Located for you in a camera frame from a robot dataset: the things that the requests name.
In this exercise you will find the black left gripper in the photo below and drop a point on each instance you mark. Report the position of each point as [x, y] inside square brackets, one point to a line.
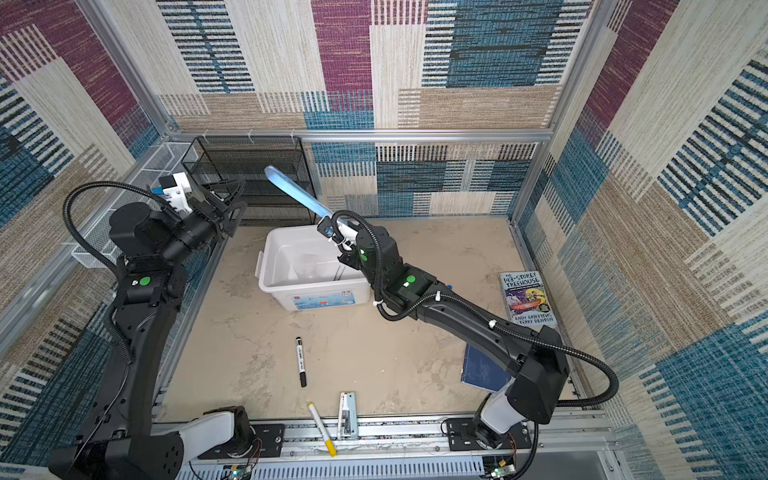
[217, 220]

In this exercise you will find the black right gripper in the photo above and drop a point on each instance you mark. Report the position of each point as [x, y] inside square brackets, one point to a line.
[349, 260]

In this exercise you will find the clear plastic beaker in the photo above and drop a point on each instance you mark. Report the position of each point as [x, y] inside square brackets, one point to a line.
[310, 267]

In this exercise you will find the blue plastic bin lid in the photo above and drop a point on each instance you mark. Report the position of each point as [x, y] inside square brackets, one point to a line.
[293, 190]

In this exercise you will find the white plastic storage bin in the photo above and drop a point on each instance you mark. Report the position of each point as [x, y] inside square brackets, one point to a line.
[277, 277]

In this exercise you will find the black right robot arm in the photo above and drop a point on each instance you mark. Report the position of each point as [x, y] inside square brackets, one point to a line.
[534, 359]

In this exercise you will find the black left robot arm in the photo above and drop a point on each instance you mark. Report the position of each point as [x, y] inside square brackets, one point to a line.
[155, 236]

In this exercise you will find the black marker pen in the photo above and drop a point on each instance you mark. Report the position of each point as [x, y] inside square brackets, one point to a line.
[301, 362]

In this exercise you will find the dark blue book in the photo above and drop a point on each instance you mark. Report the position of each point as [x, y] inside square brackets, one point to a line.
[481, 372]

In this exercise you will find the colourful treehouse book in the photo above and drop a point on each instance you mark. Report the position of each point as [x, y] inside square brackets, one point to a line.
[526, 300]

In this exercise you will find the white yellow marker pen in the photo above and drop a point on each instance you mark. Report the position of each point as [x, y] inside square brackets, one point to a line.
[324, 432]

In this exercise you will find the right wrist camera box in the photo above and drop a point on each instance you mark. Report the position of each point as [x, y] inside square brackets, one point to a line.
[337, 232]

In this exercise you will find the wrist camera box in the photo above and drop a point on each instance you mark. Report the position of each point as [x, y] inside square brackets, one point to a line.
[175, 189]
[337, 232]

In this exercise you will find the black wire mesh shelf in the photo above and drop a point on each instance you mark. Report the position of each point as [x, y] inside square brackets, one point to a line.
[221, 158]

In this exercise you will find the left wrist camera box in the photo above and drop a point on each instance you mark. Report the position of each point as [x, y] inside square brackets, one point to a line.
[175, 189]

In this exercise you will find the white wire mesh basket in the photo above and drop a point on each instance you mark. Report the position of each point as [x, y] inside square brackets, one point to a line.
[160, 160]

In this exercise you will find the metal clamp bracket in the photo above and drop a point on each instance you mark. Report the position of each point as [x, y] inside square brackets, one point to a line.
[347, 422]

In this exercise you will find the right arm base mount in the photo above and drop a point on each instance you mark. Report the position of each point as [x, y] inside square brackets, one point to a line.
[468, 434]

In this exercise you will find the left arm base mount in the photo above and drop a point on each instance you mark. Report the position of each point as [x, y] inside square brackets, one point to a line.
[248, 440]

